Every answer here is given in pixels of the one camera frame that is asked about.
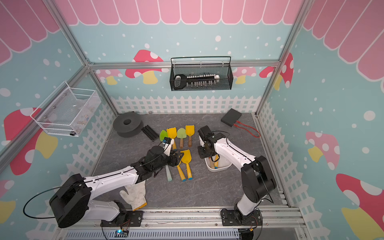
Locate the black aluminium extrusion bar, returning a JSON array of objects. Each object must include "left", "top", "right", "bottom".
[{"left": 141, "top": 125, "right": 160, "bottom": 142}]

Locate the yellow shovel wooden handle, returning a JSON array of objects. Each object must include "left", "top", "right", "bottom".
[{"left": 186, "top": 125, "right": 195, "bottom": 148}]

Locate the small green circuit board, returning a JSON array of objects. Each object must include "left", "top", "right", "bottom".
[{"left": 114, "top": 230, "right": 129, "bottom": 238}]

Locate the black flat box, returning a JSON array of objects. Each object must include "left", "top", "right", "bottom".
[{"left": 221, "top": 109, "right": 242, "bottom": 127}]

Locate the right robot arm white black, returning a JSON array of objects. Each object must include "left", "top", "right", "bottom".
[{"left": 198, "top": 136, "right": 277, "bottom": 225}]

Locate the pale blue trowel blue handle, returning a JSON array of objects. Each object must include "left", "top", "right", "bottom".
[{"left": 165, "top": 166, "right": 173, "bottom": 182}]

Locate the bright green trowel wooden handle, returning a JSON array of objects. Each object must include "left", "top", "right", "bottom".
[{"left": 159, "top": 130, "right": 168, "bottom": 142}]

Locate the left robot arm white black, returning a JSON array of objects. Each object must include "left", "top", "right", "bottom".
[{"left": 49, "top": 146, "right": 184, "bottom": 229}]

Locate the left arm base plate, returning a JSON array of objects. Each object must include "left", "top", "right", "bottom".
[{"left": 101, "top": 211, "right": 144, "bottom": 228}]

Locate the white work glove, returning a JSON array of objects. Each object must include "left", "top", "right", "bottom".
[{"left": 120, "top": 181, "right": 147, "bottom": 211}]

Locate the yellow tool in box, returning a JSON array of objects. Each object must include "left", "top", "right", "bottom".
[{"left": 181, "top": 150, "right": 193, "bottom": 180}]

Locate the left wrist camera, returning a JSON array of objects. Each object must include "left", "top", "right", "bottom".
[{"left": 162, "top": 137, "right": 175, "bottom": 156}]

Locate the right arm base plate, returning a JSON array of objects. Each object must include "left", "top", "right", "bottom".
[{"left": 220, "top": 209, "right": 262, "bottom": 227}]

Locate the pale green trowel wooden handle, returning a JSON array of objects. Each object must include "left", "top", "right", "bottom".
[{"left": 177, "top": 128, "right": 187, "bottom": 149}]

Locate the black socket holder tool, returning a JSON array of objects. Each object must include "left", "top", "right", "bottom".
[{"left": 171, "top": 74, "right": 220, "bottom": 90}]

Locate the green trowel yellow handle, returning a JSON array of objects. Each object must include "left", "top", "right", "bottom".
[{"left": 214, "top": 155, "right": 220, "bottom": 169}]

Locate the black wire mesh basket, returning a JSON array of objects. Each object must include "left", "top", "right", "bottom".
[{"left": 170, "top": 56, "right": 234, "bottom": 91}]

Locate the grey slotted cable duct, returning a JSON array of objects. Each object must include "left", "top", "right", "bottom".
[{"left": 64, "top": 229, "right": 240, "bottom": 240}]

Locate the red shovel wooden handle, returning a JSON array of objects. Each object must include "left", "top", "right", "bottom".
[{"left": 209, "top": 158, "right": 215, "bottom": 169}]

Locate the red cable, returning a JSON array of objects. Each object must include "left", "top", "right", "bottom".
[{"left": 233, "top": 120, "right": 261, "bottom": 139}]

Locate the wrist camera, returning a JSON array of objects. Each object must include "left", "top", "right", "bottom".
[
  {"left": 198, "top": 126, "right": 214, "bottom": 142},
  {"left": 162, "top": 137, "right": 175, "bottom": 156}
]

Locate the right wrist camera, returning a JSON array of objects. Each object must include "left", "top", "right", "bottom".
[{"left": 198, "top": 126, "right": 214, "bottom": 142}]

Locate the dark grey foam roll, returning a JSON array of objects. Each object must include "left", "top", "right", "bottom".
[{"left": 113, "top": 112, "right": 144, "bottom": 138}]

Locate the black cable loop left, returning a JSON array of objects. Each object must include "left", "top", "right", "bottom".
[{"left": 22, "top": 184, "right": 79, "bottom": 220}]

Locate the white plastic storage box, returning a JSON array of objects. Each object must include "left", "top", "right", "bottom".
[{"left": 205, "top": 157, "right": 232, "bottom": 173}]

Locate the white wire mesh basket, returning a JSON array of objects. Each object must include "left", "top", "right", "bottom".
[{"left": 30, "top": 82, "right": 102, "bottom": 137}]

